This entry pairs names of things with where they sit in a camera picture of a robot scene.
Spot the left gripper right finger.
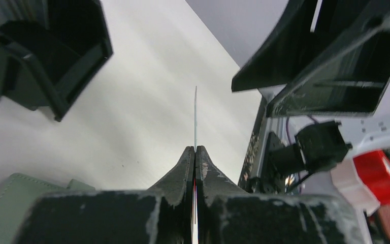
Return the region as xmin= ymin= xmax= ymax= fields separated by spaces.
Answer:
xmin=196 ymin=146 xmax=365 ymax=243

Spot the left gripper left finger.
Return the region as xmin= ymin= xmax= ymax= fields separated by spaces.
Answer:
xmin=13 ymin=146 xmax=195 ymax=243

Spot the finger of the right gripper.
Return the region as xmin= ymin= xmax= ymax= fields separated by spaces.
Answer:
xmin=267 ymin=1 xmax=390 ymax=117
xmin=231 ymin=0 xmax=323 ymax=93

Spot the thin credit card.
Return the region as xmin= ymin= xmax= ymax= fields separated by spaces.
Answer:
xmin=192 ymin=86 xmax=198 ymax=243

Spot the green leather card holder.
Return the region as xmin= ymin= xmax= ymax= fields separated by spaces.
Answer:
xmin=0 ymin=173 xmax=94 ymax=243

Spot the black plastic bin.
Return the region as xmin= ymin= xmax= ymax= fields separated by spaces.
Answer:
xmin=0 ymin=1 xmax=113 ymax=121

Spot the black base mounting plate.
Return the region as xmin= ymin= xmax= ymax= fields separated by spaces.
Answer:
xmin=238 ymin=98 xmax=304 ymax=195

